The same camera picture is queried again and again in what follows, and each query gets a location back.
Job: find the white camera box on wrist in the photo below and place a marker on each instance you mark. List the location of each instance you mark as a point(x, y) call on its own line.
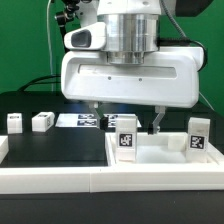
point(91, 37)

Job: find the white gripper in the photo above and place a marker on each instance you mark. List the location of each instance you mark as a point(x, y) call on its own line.
point(167, 77)

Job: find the white square table top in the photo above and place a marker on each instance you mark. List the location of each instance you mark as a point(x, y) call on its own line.
point(163, 148)

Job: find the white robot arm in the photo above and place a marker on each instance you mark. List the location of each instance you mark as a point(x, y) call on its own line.
point(118, 56)

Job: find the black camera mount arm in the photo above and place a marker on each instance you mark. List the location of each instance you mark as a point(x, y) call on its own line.
point(67, 15)

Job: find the white fiducial marker sheet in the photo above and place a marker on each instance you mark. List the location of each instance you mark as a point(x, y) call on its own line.
point(85, 120)

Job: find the white U-shaped workspace fence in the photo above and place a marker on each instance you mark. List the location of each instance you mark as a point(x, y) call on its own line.
point(124, 177)

